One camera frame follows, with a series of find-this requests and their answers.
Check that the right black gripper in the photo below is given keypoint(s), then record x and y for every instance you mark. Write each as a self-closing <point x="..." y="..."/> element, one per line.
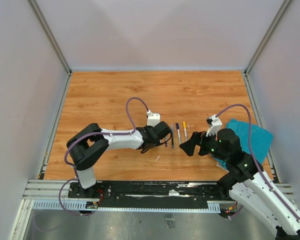
<point x="198" y="138"/>

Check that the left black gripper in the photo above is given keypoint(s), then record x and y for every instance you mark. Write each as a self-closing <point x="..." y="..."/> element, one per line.
<point x="148" y="127"/>

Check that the white pen black tip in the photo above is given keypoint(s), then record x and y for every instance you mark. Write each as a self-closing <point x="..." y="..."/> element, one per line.
<point x="178" y="133"/>

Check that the teal barrel gel pen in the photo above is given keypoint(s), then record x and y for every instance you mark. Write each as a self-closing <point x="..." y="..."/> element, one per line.
<point x="172" y="136"/>

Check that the white marker yellow end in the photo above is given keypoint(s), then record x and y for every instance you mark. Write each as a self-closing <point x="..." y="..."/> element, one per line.
<point x="185" y="130"/>

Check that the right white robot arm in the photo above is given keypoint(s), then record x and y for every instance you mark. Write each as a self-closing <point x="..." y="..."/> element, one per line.
<point x="247" y="183"/>

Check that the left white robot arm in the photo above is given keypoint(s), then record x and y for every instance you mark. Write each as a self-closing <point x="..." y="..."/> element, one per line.
<point x="87" y="147"/>

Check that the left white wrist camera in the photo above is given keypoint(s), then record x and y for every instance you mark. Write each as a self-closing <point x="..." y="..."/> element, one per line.
<point x="152" y="118"/>

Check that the grey slotted cable duct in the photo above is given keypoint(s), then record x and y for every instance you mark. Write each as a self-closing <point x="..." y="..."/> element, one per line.
<point x="80" y="205"/>

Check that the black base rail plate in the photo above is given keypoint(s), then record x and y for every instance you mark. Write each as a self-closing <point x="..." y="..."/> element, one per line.
<point x="151" y="193"/>

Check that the left aluminium frame post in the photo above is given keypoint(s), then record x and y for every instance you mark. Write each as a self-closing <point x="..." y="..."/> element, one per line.
<point x="49" y="35"/>

